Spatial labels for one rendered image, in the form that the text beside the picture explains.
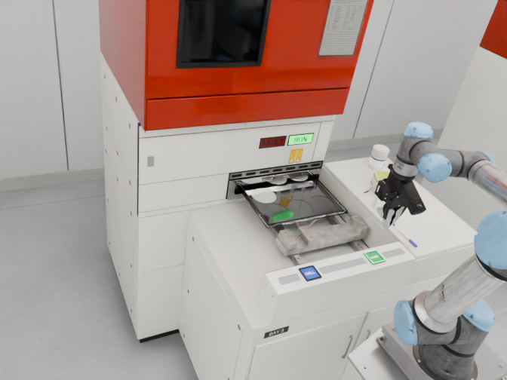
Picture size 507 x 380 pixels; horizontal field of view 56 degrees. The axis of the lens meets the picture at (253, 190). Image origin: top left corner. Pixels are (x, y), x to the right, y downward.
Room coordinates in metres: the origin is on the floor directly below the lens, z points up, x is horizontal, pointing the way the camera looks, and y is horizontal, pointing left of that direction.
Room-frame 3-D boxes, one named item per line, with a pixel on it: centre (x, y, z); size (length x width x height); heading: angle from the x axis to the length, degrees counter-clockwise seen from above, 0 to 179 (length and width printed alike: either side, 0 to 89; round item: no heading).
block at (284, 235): (1.36, -0.16, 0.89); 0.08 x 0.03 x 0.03; 31
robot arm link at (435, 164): (1.18, -0.48, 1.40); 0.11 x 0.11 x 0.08; 14
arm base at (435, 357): (0.94, -0.64, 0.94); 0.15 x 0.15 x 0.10
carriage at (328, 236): (1.44, -0.29, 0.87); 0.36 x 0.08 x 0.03; 121
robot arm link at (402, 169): (1.27, -0.44, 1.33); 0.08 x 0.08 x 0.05
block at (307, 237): (1.40, -0.22, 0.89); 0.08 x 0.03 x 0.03; 31
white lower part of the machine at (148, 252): (1.93, 0.25, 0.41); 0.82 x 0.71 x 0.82; 121
